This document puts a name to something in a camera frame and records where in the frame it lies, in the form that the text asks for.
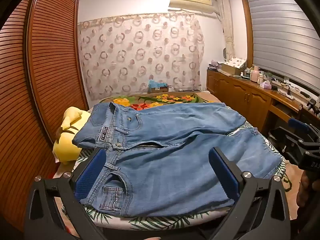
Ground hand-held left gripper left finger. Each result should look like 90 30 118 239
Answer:
24 147 110 240

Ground cardboard box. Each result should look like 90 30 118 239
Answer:
147 85 169 94

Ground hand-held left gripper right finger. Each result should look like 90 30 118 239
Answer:
208 147 292 240

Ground wooden louvered wardrobe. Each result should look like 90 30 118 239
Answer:
0 0 89 205

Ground wooden cabinet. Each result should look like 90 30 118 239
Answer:
206 69 320 135

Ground small black tripod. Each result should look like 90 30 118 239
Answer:
306 99 320 118

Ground white power strip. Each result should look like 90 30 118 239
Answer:
282 86 300 100

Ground grey window blind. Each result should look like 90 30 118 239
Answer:
244 0 320 95

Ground person's right hand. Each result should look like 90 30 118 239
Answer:
297 172 314 207

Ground blue denim pants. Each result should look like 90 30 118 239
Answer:
72 102 283 218

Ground floral blanket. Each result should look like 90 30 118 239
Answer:
110 92 225 112

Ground beige window curtain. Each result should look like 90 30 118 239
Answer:
216 0 235 63

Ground blue cloth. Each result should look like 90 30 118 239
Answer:
149 79 167 88

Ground box with printed lid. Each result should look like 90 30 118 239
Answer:
222 57 247 75

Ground cream air conditioner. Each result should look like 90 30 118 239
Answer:
169 0 215 13

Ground yellow plush toy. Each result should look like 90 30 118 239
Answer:
52 106 92 165

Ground circle print curtain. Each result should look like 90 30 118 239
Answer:
77 11 205 100

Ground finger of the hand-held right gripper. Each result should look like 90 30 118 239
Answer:
287 118 320 144
269 127 307 166

